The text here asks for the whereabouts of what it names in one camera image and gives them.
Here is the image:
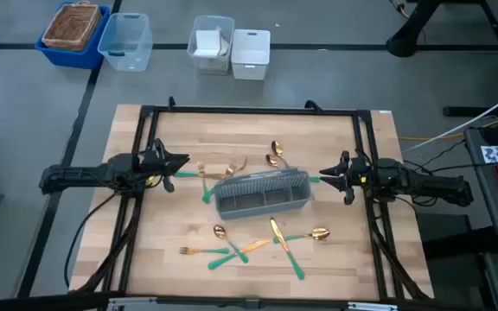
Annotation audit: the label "white plastic bin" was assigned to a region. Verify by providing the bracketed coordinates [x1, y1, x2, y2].
[230, 29, 271, 81]

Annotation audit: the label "black power cable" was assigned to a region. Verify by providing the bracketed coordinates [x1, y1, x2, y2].
[63, 189, 123, 289]

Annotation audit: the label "yellow hanging cable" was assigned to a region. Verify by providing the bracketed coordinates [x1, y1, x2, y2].
[388, 0, 409, 19]

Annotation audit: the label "black thin cable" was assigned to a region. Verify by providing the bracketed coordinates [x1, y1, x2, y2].
[399, 137, 498, 178]

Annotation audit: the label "white cable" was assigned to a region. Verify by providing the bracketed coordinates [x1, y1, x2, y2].
[402, 84, 498, 152]

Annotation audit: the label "grey plastic cutlery basket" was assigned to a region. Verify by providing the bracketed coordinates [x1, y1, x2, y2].
[213, 168, 312, 221]

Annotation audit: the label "yellow floor cable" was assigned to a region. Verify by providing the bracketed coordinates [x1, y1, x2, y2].
[398, 110, 498, 142]

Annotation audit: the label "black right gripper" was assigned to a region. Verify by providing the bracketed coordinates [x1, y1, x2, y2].
[319, 150, 374, 206]

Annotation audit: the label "brown wicker basket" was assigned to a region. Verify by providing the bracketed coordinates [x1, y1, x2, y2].
[41, 1, 103, 53]

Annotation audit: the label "clear plastic bin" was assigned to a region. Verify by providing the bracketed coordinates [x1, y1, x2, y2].
[187, 15, 236, 76]

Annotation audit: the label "dark grey side table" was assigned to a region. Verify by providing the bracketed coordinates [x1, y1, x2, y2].
[463, 110, 498, 263]

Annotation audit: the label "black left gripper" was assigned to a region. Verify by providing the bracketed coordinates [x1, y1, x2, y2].
[136, 137, 191, 194]

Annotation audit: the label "clear bin teal handles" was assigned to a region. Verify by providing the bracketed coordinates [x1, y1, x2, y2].
[97, 11, 154, 73]

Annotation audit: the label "black furniture base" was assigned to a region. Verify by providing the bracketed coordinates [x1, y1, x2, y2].
[415, 211, 498, 311]

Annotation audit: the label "black crossbar silver brackets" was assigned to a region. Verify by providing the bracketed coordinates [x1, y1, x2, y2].
[0, 289, 483, 311]

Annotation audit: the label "white cardboard box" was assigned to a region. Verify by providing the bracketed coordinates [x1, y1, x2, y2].
[193, 26, 229, 58]

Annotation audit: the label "black stand foot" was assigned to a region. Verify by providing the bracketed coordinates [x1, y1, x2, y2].
[385, 0, 434, 59]

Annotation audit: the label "blue plastic bin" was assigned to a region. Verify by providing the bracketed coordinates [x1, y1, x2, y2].
[35, 2, 112, 70]

